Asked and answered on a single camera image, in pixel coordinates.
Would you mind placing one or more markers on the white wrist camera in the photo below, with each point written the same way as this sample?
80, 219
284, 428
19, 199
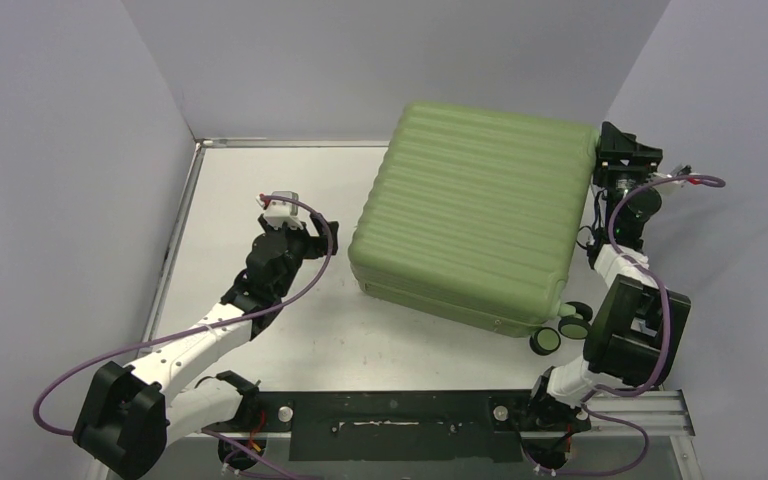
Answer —
668, 187
278, 213

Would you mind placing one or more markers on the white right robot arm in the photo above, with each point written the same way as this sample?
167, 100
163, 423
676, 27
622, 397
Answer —
633, 337

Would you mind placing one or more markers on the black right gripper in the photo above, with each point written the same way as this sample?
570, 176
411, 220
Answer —
627, 155

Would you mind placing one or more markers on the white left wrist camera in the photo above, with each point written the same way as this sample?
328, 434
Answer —
278, 213

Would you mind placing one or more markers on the green suitcase with blue lining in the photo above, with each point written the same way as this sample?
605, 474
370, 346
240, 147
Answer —
474, 214

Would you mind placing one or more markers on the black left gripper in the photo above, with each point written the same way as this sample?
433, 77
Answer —
317, 246

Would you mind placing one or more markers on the aluminium frame rail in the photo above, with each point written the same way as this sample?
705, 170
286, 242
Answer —
661, 413

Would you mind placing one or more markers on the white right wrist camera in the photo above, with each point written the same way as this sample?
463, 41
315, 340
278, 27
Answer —
668, 187

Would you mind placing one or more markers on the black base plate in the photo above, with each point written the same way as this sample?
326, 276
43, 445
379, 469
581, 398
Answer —
406, 425

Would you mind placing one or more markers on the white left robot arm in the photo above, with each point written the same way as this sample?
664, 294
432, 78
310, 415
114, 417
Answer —
132, 413

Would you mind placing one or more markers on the front green suitcase wheel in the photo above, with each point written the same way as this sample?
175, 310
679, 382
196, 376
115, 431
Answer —
545, 341

